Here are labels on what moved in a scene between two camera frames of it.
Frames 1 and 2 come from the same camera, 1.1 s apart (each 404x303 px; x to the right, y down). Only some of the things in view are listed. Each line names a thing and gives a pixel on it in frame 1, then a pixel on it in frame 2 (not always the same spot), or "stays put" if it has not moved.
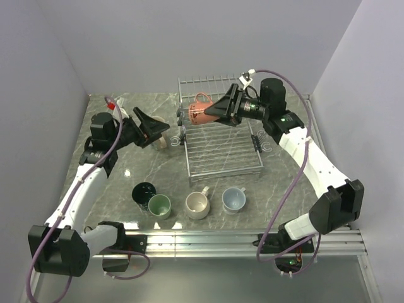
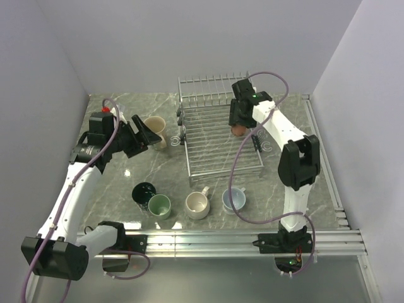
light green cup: (160, 206) stays put
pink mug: (196, 111) → (238, 130)
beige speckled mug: (197, 204) stays put
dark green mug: (141, 194) stays put
